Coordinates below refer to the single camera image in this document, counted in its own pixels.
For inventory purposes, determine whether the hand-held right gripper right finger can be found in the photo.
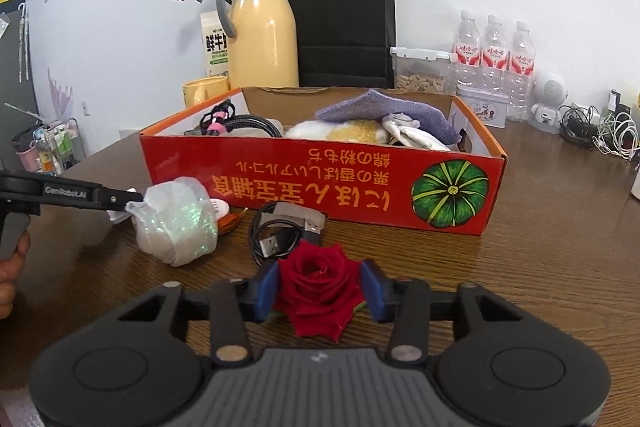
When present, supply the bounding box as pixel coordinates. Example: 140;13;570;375
361;259;523;365

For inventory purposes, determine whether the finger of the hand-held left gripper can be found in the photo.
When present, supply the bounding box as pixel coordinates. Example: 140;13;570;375
95;188;147;214

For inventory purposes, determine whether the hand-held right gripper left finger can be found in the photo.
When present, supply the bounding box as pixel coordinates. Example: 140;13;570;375
117;263;280;365

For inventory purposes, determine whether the thin black usb cable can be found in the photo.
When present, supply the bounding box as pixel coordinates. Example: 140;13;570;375
249;202;327;268

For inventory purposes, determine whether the red rose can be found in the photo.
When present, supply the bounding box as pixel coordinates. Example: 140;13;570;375
272;243;368;342

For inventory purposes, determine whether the iridescent plastic bundle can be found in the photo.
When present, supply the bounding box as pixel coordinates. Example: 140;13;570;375
125;177;219;268

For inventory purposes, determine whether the red cardboard box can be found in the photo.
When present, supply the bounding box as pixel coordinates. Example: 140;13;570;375
139;86;508;237

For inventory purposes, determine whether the braided charging cable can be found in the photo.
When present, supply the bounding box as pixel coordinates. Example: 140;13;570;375
200;103;283;138

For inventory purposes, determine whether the white sock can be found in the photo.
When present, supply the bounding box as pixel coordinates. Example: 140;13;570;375
382;112;453;152

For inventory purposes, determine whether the white and yellow plush toy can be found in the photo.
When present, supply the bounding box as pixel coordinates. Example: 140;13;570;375
285;119;391;144

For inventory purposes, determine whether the purple knitted pouch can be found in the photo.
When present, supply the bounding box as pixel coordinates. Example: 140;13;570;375
315;89;463;145

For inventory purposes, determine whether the person's left hand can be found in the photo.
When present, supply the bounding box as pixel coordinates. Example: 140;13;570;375
0;229;32;320

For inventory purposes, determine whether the yellow mug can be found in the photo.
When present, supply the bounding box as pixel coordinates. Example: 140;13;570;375
182;77;231;110

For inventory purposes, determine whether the white milk carton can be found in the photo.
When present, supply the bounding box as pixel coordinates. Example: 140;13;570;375
200;11;232;78

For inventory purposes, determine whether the white printed tin box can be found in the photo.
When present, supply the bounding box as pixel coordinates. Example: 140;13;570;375
456;84;508;128

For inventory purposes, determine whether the yellow thermos jug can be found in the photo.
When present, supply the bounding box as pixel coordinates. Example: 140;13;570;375
216;0;300;90

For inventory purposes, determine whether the clear seed container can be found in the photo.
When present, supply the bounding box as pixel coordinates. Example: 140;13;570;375
390;47;457;96

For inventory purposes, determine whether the clear water bottle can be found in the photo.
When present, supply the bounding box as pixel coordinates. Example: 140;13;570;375
481;14;509;88
452;10;482;88
507;21;537;122

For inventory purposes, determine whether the white robot speaker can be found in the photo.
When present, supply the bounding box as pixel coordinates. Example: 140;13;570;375
528;69;570;134

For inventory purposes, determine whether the black paper bag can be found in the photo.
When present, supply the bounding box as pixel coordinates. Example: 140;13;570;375
278;0;396;88

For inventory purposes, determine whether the wire storage rack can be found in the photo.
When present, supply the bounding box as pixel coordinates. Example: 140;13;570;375
12;119;83;178

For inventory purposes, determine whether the purple flower wall sticker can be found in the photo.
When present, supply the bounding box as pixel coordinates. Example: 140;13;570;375
47;67;74;118

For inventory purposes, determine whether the tangle of chargers and cables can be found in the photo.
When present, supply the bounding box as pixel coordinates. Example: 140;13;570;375
557;89;640;160

